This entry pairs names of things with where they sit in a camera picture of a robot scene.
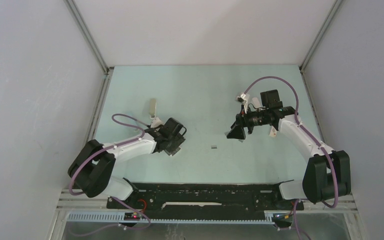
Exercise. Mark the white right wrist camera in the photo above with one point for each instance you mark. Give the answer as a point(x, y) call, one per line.
point(243, 99)

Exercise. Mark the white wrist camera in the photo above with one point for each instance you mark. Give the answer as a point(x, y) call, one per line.
point(243, 99)
point(156, 123)

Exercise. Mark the beige stapler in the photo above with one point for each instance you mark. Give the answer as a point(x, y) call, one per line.
point(152, 111)

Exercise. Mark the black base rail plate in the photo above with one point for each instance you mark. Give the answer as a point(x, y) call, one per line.
point(208, 202)

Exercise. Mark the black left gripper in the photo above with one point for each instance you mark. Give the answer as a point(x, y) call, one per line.
point(178, 140)

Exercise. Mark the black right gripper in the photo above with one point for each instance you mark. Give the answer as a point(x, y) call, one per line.
point(242, 120)

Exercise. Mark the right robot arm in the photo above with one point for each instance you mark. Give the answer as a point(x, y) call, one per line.
point(327, 175)

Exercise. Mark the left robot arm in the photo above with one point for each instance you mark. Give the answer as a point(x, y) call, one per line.
point(91, 173)

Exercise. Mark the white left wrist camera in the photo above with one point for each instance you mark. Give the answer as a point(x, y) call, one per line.
point(156, 123)

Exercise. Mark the aluminium frame rail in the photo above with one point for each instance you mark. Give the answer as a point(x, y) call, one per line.
point(84, 30)

